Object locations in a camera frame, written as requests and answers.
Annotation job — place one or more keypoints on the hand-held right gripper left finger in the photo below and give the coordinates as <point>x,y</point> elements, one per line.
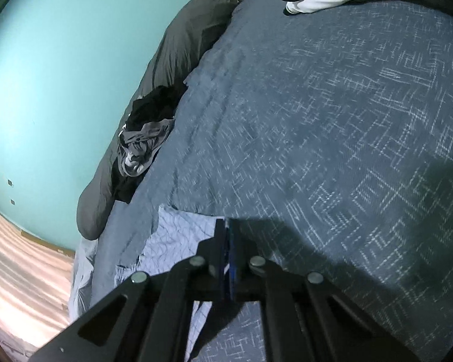
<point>221,264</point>

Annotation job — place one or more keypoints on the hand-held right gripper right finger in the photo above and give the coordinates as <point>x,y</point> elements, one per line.
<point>234,271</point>

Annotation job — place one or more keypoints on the blue plaid shorts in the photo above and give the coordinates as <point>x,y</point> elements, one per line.
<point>173,233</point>

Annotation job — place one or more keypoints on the light grey duvet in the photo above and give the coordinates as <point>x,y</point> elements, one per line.
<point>81,279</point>

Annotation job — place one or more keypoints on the dark grey garment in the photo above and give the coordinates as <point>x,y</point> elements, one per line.
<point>147,135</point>

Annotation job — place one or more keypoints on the bed with blue sheet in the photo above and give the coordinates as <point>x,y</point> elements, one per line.
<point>305,120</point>

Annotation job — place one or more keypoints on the black garment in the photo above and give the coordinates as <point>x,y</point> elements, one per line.
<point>154,101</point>

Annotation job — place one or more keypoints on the long dark grey pillow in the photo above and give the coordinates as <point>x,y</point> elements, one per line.
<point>181,41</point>

